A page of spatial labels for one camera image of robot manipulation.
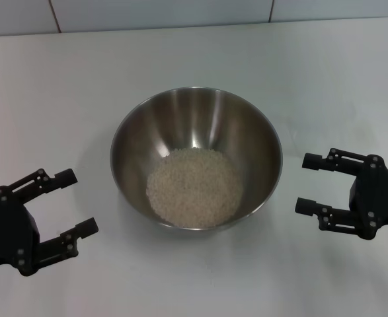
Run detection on stainless steel mixing bowl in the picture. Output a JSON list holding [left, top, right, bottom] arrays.
[[110, 86, 284, 231]]

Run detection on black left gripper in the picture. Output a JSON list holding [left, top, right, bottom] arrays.
[[0, 168, 99, 277]]

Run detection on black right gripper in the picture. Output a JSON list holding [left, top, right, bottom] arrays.
[[295, 148, 388, 239]]

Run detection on white rice grains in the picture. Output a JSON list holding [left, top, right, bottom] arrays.
[[146, 148, 244, 229]]

